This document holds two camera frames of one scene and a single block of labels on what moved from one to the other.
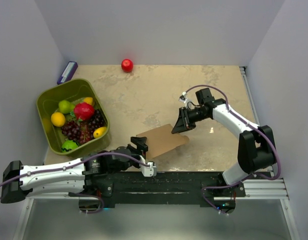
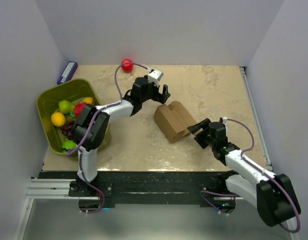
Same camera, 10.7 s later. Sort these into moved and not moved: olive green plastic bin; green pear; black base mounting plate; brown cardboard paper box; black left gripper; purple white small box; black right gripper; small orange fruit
Moved: black left gripper; brown cardboard paper box; black right gripper
Not moved: purple white small box; olive green plastic bin; small orange fruit; green pear; black base mounting plate
